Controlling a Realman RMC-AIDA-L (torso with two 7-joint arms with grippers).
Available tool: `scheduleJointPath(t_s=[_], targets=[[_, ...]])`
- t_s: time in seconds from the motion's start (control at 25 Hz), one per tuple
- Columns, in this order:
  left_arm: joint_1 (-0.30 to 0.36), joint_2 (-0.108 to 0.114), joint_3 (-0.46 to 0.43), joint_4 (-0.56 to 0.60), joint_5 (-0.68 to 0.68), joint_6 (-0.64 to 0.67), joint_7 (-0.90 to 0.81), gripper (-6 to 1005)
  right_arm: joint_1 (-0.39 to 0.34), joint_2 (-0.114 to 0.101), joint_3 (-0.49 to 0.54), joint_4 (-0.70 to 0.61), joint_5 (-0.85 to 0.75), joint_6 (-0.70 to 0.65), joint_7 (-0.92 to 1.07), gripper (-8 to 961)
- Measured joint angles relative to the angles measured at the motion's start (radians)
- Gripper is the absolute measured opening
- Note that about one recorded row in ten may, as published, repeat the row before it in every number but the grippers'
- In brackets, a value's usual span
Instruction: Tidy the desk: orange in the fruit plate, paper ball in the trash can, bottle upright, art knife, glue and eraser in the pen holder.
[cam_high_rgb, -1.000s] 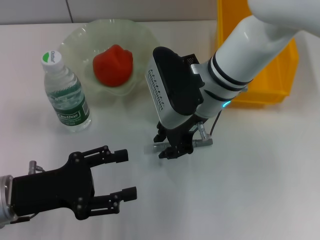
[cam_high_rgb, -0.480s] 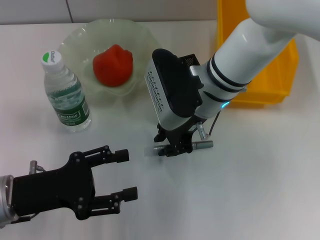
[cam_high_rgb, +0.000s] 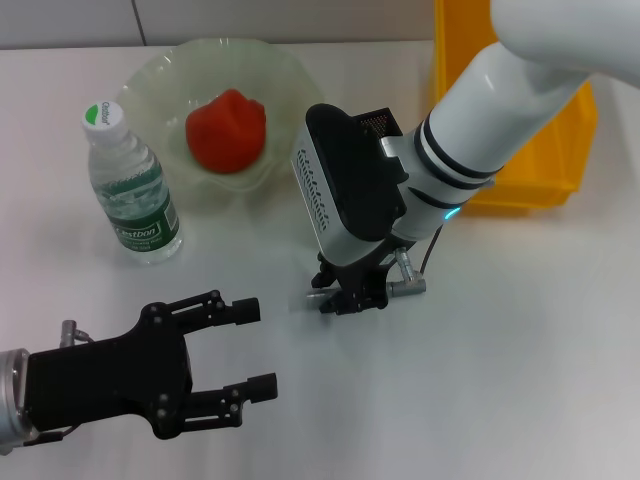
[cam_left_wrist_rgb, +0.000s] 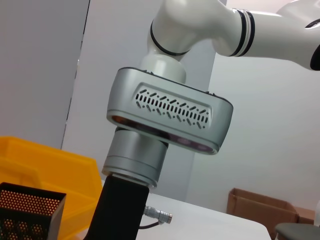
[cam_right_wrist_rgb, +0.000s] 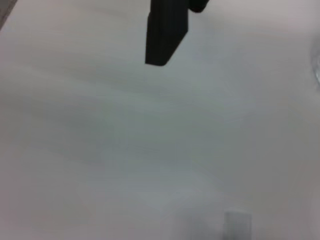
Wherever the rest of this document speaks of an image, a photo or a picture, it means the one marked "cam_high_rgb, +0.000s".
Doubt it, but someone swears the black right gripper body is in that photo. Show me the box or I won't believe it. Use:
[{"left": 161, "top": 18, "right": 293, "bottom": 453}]
[{"left": 331, "top": 241, "right": 402, "bottom": 316}]

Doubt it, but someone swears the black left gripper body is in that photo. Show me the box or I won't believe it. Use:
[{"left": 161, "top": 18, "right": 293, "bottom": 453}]
[{"left": 27, "top": 302, "right": 194, "bottom": 441}]

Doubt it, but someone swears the silver glitter pen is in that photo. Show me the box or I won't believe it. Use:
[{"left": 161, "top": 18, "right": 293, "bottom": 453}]
[{"left": 303, "top": 278, "right": 428, "bottom": 307}]

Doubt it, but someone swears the clear green-label water bottle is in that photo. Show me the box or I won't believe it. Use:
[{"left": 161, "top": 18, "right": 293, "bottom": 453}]
[{"left": 82, "top": 98, "right": 185, "bottom": 267}]

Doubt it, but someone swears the orange-red soft toy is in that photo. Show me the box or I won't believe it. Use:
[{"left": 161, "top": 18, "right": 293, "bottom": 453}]
[{"left": 184, "top": 88, "right": 266, "bottom": 175}]

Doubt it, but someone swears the black mesh pen holder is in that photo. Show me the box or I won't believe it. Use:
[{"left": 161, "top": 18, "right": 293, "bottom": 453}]
[{"left": 355, "top": 106, "right": 406, "bottom": 141}]

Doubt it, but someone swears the green wavy glass fruit plate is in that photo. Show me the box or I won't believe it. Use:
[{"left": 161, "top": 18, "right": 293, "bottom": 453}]
[{"left": 119, "top": 38, "right": 324, "bottom": 209}]

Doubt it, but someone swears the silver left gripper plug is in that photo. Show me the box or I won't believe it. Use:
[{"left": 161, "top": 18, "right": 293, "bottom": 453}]
[{"left": 59, "top": 319, "right": 97, "bottom": 347}]

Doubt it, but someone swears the yellow plastic storage bin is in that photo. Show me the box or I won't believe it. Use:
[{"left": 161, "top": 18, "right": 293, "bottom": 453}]
[{"left": 433, "top": 0, "right": 599, "bottom": 209}]

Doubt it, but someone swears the right gripper cable with plug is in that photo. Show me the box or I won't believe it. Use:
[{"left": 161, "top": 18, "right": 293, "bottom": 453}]
[{"left": 394, "top": 224, "right": 445, "bottom": 285}]

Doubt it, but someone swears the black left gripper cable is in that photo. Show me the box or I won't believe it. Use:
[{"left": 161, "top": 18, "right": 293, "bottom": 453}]
[{"left": 27, "top": 425, "right": 76, "bottom": 446}]

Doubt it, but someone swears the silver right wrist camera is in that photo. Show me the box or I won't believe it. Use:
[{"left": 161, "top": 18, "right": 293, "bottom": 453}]
[{"left": 290, "top": 103, "right": 410, "bottom": 267}]

